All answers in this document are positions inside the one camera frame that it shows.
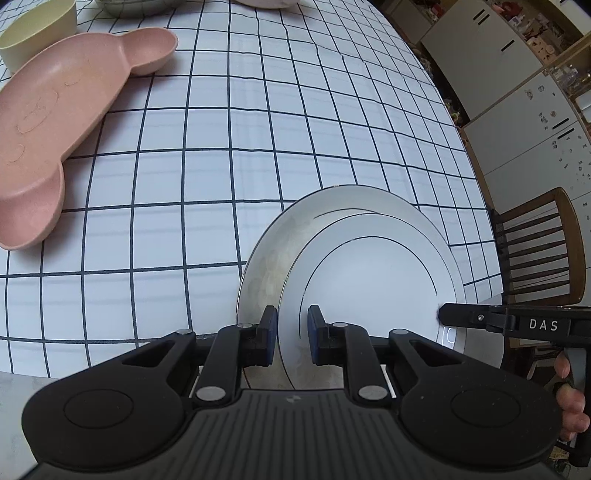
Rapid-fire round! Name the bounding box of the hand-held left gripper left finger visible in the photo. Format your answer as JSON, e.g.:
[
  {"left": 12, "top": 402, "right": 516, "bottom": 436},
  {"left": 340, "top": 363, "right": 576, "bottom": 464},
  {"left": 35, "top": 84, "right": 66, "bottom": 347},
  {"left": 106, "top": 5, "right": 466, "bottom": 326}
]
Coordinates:
[{"left": 122, "top": 305, "right": 279, "bottom": 408}]

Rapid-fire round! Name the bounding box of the person's right hand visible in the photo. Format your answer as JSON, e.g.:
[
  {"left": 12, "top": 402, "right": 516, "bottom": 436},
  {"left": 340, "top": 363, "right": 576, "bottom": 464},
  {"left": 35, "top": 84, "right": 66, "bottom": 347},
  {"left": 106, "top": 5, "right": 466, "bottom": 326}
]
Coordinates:
[{"left": 553, "top": 353, "right": 591, "bottom": 442}]

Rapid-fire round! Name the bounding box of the white cabinet with stickers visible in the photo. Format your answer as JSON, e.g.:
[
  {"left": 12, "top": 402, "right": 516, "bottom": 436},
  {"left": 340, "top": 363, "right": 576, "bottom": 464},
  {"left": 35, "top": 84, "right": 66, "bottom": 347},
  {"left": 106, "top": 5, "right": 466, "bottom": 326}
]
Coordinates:
[{"left": 462, "top": 69, "right": 591, "bottom": 217}]

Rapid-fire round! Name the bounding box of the pink bear-shaped plate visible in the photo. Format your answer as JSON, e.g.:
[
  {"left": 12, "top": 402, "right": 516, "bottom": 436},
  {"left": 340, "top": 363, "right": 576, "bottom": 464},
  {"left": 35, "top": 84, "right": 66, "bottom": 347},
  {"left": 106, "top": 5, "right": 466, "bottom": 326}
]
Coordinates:
[{"left": 0, "top": 27, "right": 179, "bottom": 251}]

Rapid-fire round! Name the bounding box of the wooden chair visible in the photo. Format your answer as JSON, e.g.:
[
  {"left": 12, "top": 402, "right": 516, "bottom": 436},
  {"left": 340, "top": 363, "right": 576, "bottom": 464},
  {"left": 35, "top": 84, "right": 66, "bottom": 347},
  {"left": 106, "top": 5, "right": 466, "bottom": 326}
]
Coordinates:
[{"left": 491, "top": 187, "right": 591, "bottom": 370}]

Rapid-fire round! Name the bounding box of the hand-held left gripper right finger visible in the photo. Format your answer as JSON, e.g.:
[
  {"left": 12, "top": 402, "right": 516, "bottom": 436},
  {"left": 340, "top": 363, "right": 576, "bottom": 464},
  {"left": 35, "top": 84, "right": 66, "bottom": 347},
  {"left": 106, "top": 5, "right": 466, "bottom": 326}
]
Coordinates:
[{"left": 307, "top": 305, "right": 462, "bottom": 409}]

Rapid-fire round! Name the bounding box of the cream bowl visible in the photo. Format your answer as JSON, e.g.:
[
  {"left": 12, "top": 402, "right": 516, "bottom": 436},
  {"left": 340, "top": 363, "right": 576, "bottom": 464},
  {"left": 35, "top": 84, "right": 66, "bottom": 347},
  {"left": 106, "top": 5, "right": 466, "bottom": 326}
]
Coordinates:
[{"left": 0, "top": 0, "right": 78, "bottom": 75}]

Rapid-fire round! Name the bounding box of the large steel bowl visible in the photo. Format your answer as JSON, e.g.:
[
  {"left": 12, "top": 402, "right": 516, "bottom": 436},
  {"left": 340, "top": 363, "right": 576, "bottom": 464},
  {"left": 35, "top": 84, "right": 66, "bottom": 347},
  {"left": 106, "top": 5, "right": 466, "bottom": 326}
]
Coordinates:
[{"left": 95, "top": 0, "right": 183, "bottom": 18}]

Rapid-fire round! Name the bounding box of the large white plate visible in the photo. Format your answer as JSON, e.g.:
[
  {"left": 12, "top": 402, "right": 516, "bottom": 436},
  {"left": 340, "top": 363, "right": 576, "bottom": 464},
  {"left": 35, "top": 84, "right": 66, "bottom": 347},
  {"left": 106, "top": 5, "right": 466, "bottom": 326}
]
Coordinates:
[{"left": 236, "top": 185, "right": 465, "bottom": 393}]

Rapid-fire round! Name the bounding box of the checked white tablecloth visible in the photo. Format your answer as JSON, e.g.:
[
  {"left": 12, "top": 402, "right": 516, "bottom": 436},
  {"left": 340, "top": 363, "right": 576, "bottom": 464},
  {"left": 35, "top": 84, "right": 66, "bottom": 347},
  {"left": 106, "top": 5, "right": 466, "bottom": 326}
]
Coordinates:
[{"left": 0, "top": 0, "right": 505, "bottom": 380}]

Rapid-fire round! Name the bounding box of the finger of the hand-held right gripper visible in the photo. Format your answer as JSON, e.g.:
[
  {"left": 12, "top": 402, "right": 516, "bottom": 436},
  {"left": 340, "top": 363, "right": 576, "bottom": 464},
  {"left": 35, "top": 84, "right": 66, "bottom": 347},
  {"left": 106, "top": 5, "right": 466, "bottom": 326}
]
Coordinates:
[{"left": 438, "top": 302, "right": 509, "bottom": 336}]

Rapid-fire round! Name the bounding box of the small white plate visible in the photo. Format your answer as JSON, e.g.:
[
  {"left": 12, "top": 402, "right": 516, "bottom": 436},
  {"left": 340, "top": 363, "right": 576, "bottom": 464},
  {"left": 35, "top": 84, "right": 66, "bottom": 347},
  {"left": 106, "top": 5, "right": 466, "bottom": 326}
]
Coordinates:
[{"left": 277, "top": 213, "right": 458, "bottom": 391}]

